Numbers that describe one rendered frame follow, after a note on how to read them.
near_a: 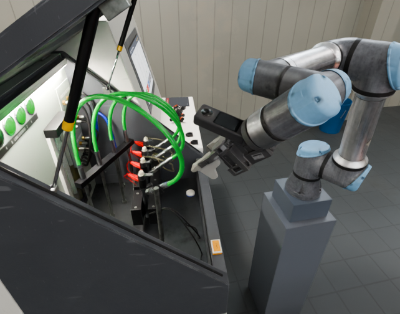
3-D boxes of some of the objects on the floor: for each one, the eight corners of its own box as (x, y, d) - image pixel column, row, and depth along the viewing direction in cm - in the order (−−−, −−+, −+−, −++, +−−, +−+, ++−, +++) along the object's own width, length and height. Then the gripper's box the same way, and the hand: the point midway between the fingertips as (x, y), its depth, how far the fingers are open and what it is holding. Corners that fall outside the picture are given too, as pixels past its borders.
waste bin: (332, 122, 377) (341, 91, 352) (348, 134, 349) (359, 101, 324) (308, 124, 370) (315, 93, 345) (322, 137, 342) (331, 103, 317)
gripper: (263, 172, 51) (204, 195, 67) (286, 129, 58) (228, 160, 75) (232, 140, 49) (179, 172, 66) (259, 100, 57) (206, 138, 74)
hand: (199, 157), depth 69 cm, fingers open, 7 cm apart
